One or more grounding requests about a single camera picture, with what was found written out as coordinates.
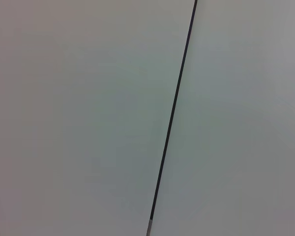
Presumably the black wall panel seam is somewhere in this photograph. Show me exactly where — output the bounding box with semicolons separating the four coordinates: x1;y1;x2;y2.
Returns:
146;0;199;236

